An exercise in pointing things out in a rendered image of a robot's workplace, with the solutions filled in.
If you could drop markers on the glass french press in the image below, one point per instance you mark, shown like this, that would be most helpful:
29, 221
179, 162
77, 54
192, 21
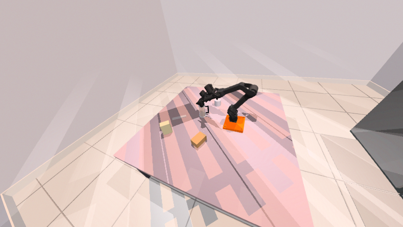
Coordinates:
202, 112

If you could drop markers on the pale yellow rectangular block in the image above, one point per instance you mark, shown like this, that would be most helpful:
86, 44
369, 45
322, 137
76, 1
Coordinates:
166, 127

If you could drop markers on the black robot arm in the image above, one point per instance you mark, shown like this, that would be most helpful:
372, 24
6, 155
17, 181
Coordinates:
232, 110

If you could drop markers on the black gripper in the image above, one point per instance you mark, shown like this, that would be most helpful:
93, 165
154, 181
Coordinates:
201, 100

